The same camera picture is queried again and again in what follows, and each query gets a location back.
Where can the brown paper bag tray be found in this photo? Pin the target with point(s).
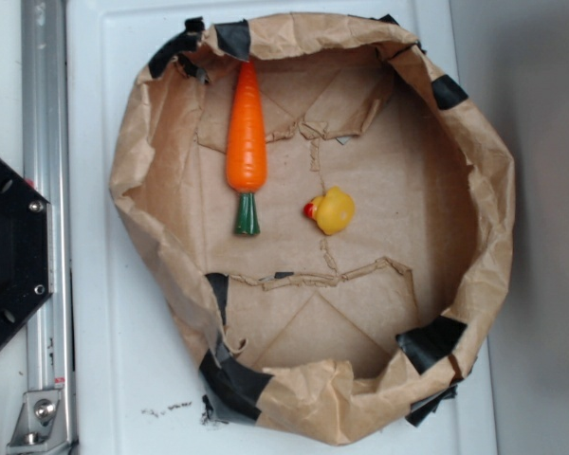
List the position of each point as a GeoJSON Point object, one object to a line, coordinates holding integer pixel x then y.
{"type": "Point", "coordinates": [332, 337]}

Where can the metal corner bracket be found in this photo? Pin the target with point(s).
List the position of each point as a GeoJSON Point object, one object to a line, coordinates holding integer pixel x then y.
{"type": "Point", "coordinates": [41, 425]}

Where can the yellow rubber duck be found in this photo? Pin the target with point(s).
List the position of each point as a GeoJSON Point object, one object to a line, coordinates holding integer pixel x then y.
{"type": "Point", "coordinates": [332, 211]}

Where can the aluminium extrusion rail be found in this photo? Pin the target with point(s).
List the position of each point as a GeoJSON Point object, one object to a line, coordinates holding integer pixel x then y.
{"type": "Point", "coordinates": [50, 344]}

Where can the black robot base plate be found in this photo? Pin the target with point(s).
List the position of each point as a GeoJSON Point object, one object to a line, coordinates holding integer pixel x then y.
{"type": "Point", "coordinates": [25, 282]}

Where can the orange toy carrot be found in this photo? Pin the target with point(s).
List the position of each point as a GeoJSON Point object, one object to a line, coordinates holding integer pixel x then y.
{"type": "Point", "coordinates": [246, 160]}

